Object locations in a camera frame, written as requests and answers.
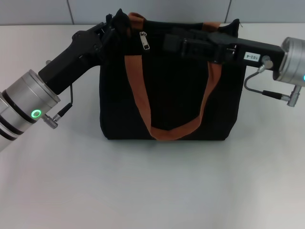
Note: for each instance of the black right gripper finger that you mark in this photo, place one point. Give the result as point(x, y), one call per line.
point(174, 44)

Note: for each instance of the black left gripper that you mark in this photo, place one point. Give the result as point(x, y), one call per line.
point(66, 62)

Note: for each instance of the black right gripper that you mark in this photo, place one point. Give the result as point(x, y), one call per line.
point(250, 53)

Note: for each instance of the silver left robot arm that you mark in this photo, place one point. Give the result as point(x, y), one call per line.
point(23, 102)

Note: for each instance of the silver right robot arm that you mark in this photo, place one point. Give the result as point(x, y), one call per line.
point(293, 62)

